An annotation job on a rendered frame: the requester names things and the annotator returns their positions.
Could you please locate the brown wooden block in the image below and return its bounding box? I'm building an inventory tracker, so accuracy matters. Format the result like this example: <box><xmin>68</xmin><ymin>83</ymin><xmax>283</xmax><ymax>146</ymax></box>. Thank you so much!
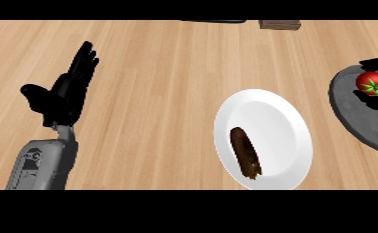
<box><xmin>258</xmin><ymin>19</ymin><xmax>303</xmax><ymax>32</ymax></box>

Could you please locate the red tomato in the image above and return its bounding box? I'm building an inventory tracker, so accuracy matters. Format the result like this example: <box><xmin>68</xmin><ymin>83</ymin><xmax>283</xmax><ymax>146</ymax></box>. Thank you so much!
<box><xmin>354</xmin><ymin>71</ymin><xmax>378</xmax><ymax>97</ymax></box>

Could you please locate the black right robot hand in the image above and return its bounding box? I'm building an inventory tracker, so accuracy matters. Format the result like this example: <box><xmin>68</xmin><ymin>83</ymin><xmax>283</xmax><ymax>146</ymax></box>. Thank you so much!
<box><xmin>351</xmin><ymin>57</ymin><xmax>378</xmax><ymax>112</ymax></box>

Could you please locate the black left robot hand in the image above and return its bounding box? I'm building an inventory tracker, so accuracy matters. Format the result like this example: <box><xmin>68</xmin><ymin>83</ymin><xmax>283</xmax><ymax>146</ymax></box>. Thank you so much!
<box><xmin>19</xmin><ymin>40</ymin><xmax>100</xmax><ymax>128</ymax></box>

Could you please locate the white oval plate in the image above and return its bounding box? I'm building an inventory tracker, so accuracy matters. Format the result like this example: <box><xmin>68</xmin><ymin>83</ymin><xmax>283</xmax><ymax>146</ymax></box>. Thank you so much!
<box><xmin>213</xmin><ymin>88</ymin><xmax>314</xmax><ymax>191</ymax></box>

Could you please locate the brown oblong food piece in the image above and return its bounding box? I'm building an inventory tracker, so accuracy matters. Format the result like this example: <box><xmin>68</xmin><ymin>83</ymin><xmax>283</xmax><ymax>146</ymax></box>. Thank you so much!
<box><xmin>229</xmin><ymin>126</ymin><xmax>264</xmax><ymax>181</ymax></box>

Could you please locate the dark grey pan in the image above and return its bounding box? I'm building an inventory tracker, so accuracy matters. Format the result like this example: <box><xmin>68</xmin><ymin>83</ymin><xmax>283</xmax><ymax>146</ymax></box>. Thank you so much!
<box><xmin>328</xmin><ymin>63</ymin><xmax>378</xmax><ymax>152</ymax></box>

